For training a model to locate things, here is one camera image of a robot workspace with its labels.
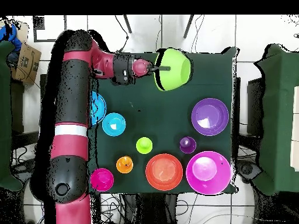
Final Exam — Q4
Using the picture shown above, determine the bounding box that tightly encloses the green bowl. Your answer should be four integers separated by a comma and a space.
152, 47, 193, 92

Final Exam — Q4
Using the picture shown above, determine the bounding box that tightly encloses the purple bowl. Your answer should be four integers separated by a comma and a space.
190, 97, 230, 137

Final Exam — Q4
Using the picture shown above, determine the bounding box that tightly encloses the black tripod leg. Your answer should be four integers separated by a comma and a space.
123, 15, 132, 33
182, 15, 194, 39

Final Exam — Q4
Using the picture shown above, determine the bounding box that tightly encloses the dark green tablecloth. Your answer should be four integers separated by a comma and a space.
89, 46, 240, 195

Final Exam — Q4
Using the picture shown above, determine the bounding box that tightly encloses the large blue bowl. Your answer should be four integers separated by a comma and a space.
90, 91, 107, 126

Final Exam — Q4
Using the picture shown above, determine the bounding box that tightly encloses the small blue bowl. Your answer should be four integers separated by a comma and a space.
102, 112, 127, 137

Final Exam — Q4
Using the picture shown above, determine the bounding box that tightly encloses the green cup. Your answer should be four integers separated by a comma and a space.
135, 136, 154, 155

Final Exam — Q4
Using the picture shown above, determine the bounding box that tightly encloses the purple cup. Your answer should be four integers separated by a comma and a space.
179, 136, 197, 155

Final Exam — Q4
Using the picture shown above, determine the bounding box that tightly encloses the orange cup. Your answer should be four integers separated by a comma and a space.
116, 155, 134, 174

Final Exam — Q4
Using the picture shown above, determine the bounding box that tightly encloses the black stand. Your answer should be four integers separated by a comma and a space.
246, 78, 265, 136

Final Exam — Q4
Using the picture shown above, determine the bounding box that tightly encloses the orange bowl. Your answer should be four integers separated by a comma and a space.
145, 153, 183, 191

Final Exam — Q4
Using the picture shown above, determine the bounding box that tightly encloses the cardboard box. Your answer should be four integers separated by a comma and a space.
10, 41, 42, 85

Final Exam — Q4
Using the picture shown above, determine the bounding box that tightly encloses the large pink bowl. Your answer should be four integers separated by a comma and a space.
186, 150, 232, 195

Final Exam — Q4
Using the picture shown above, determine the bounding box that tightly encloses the small red bowl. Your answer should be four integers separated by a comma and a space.
90, 167, 115, 193

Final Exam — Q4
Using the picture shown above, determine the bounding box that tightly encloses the green cloth covered table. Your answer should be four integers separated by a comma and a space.
0, 40, 24, 192
253, 43, 299, 197

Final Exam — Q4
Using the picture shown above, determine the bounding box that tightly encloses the black bench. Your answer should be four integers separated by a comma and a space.
10, 73, 47, 150

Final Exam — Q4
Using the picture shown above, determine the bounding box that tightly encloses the dark grey stand base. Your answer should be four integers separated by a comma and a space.
235, 159, 263, 183

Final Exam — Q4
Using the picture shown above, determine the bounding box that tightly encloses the blue cloth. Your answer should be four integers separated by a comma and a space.
0, 23, 23, 52

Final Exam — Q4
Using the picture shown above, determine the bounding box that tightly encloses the black cable with plug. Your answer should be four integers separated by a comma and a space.
114, 15, 130, 53

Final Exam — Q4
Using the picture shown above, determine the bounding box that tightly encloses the black square frame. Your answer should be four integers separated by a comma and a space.
33, 15, 68, 43

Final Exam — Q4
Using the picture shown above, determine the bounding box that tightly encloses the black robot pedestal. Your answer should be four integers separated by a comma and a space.
121, 192, 178, 224

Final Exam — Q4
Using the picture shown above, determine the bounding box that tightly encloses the tangle of floor cables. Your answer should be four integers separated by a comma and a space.
10, 139, 124, 224

